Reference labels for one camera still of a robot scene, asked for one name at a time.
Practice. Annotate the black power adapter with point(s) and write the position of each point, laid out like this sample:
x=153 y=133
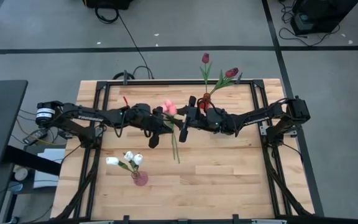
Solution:
x=34 y=137

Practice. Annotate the white flat box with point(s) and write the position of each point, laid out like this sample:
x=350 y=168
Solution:
x=48 y=168

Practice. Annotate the black box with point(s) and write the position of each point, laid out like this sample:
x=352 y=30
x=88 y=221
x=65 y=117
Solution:
x=107 y=3

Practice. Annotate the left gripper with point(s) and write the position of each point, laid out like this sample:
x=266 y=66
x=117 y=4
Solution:
x=143 y=118

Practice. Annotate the red glass vase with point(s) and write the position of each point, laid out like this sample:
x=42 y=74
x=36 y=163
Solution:
x=206 y=96

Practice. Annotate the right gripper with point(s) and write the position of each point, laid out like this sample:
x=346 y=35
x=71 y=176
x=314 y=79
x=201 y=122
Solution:
x=213 y=121

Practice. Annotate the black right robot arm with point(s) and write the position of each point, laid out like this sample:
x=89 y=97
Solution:
x=259 y=119

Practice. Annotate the purple ribbed glass vase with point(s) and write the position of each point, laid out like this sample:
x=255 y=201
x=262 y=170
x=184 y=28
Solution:
x=141 y=180

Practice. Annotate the black desk leg bar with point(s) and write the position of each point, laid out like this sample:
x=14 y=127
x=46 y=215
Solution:
x=33 y=160

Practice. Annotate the round white object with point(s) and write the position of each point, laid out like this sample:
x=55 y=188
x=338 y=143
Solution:
x=21 y=174

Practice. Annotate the black aluminium table frame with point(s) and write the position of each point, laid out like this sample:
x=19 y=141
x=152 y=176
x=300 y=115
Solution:
x=182 y=82

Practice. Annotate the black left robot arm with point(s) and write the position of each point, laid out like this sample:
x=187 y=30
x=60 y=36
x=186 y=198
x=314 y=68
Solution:
x=85 y=115

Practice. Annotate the black desk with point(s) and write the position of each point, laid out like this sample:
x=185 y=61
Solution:
x=2 y=124

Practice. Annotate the white artificial tulip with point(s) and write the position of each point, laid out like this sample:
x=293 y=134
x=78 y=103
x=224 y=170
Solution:
x=112 y=160
x=129 y=155
x=138 y=159

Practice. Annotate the black floor equipment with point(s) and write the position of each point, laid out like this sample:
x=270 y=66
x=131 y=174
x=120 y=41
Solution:
x=322 y=12

